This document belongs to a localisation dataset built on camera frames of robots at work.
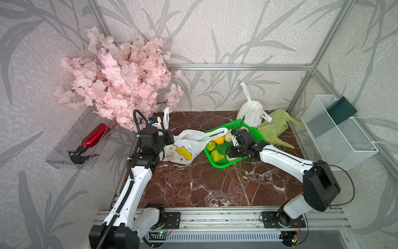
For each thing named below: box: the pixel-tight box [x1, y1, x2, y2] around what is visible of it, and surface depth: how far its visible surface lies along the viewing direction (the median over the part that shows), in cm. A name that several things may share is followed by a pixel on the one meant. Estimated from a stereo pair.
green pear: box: [210, 149, 225, 163], surface depth 93 cm
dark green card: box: [325, 95, 358, 126], surface depth 72 cm
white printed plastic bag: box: [236, 81, 273, 129], surface depth 103 cm
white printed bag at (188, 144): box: [160, 107, 229, 165], surface depth 84 cm
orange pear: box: [212, 135, 225, 145], surface depth 100 cm
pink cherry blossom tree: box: [53, 26, 184, 133], surface depth 65 cm
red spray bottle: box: [66, 122, 108, 165], surface depth 63 cm
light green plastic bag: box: [257, 109, 305, 149], surface depth 104 cm
